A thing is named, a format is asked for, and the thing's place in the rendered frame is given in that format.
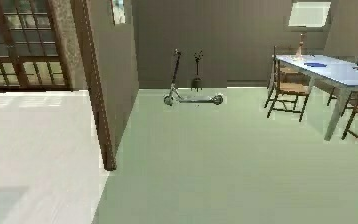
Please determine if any grey kick scooter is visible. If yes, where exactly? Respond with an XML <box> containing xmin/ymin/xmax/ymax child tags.
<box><xmin>163</xmin><ymin>48</ymin><xmax>225</xmax><ymax>107</ymax></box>

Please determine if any pink candlestick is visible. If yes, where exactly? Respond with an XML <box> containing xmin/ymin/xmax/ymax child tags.
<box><xmin>294</xmin><ymin>32</ymin><xmax>307</xmax><ymax>62</ymax></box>

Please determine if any white window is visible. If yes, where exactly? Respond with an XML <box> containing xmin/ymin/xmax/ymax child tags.
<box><xmin>287</xmin><ymin>1</ymin><xmax>332</xmax><ymax>28</ymax></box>

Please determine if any pale blue dining table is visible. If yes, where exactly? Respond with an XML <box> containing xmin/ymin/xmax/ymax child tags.
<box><xmin>275</xmin><ymin>54</ymin><xmax>358</xmax><ymax>142</ymax></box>

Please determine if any brown framed window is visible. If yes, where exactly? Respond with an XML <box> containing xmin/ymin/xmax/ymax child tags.
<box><xmin>0</xmin><ymin>0</ymin><xmax>72</xmax><ymax>91</ymax></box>

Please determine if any framed wall picture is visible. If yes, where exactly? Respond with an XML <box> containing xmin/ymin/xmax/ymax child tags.
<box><xmin>110</xmin><ymin>0</ymin><xmax>127</xmax><ymax>26</ymax></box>

